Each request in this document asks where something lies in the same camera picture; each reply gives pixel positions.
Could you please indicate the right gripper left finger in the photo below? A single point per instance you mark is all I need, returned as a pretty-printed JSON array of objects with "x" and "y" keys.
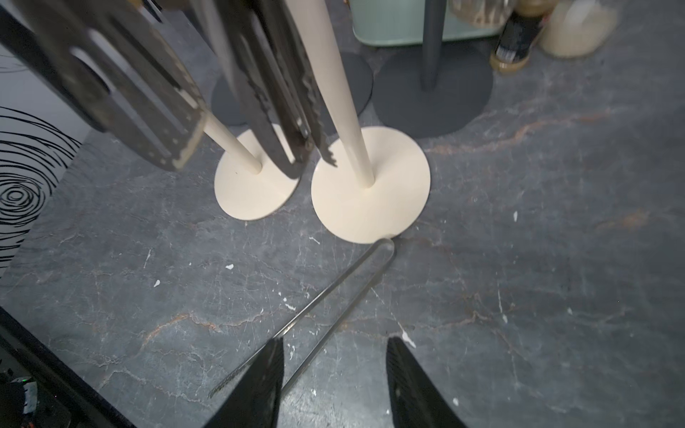
[{"x": 256, "y": 399}]

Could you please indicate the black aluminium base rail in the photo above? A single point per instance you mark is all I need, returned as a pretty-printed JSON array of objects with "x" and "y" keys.
[{"x": 39, "y": 390}]

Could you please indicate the cream utensil rack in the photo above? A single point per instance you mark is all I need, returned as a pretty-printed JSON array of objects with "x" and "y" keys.
[
  {"x": 247, "y": 184},
  {"x": 381, "y": 180}
]

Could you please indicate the small brown spice jar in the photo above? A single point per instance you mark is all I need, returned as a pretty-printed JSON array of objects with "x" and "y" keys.
[{"x": 521, "y": 31}]

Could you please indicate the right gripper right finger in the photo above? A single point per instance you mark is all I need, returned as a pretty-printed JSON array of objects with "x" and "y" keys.
[{"x": 415, "y": 402}]

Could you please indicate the mint green toaster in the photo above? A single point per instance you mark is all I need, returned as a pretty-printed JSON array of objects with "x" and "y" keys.
[{"x": 381, "y": 23}]

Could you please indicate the glass sugar jar black lid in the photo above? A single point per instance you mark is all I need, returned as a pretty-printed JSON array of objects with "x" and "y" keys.
[{"x": 579, "y": 28}]

